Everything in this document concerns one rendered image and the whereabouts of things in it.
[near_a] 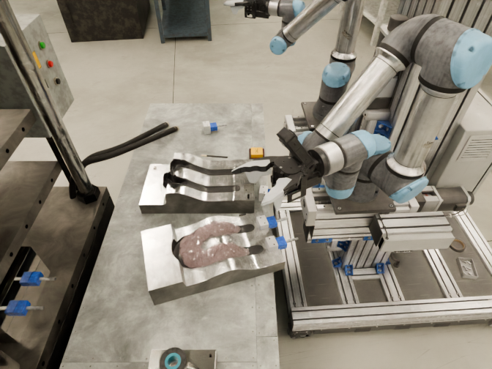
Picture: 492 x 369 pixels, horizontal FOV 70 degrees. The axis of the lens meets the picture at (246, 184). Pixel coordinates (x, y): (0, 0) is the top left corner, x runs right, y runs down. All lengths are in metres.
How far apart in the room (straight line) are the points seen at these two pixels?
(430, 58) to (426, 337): 1.72
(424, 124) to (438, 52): 0.19
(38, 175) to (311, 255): 1.48
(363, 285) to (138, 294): 1.26
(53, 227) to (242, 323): 0.93
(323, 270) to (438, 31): 1.48
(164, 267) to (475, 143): 1.23
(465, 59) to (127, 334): 1.25
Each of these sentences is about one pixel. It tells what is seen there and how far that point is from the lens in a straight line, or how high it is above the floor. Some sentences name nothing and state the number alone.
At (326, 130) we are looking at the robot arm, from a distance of 1.00.
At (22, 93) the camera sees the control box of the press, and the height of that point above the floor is 1.29.
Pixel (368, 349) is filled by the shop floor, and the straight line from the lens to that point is 2.22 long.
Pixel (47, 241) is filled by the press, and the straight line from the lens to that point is 1.70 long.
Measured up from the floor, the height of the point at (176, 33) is 0.11.
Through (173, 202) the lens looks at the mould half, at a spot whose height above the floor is 0.88.
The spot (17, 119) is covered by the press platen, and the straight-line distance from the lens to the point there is 1.46.
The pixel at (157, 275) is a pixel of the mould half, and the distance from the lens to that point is 1.29.
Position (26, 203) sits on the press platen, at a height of 1.04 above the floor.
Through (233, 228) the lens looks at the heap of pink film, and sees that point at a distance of 1.39.
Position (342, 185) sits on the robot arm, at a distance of 0.95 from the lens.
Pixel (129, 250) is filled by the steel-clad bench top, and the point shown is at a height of 0.80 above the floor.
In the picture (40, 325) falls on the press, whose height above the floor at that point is 0.79.
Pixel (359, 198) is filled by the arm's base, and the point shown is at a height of 1.06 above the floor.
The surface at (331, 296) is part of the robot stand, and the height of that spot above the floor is 0.21.
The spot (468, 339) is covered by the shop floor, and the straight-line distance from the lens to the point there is 2.47.
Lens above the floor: 2.00
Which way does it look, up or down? 46 degrees down
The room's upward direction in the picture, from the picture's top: straight up
